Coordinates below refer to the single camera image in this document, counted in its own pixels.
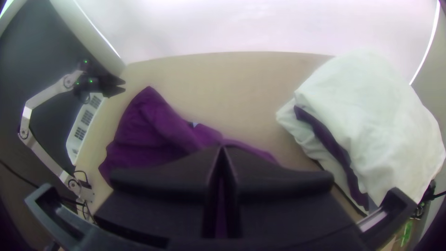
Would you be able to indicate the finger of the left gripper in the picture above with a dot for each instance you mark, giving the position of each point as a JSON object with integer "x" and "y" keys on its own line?
{"x": 115, "y": 81}
{"x": 114, "y": 91}

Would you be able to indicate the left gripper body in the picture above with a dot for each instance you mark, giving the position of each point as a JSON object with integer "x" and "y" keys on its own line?
{"x": 99, "y": 83}

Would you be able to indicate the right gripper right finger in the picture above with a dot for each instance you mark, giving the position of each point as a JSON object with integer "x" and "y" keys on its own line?
{"x": 285, "y": 202}

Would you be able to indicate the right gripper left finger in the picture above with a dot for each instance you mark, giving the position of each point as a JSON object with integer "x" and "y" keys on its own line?
{"x": 163, "y": 195}

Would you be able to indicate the black t-shirt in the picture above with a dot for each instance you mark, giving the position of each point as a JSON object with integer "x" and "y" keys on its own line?
{"x": 150, "y": 132}

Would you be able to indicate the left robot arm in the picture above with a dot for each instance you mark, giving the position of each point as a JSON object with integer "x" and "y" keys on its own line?
{"x": 41, "y": 97}

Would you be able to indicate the white laundry basket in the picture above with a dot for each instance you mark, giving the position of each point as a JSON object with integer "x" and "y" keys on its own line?
{"x": 83, "y": 125}

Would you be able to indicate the pile of folded clothes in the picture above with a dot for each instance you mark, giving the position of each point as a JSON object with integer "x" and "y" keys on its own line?
{"x": 366, "y": 125}

